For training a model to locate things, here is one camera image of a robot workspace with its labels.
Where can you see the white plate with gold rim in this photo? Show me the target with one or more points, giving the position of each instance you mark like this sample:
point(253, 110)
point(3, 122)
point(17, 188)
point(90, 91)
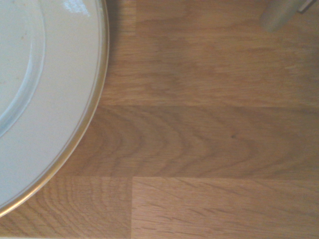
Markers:
point(59, 87)

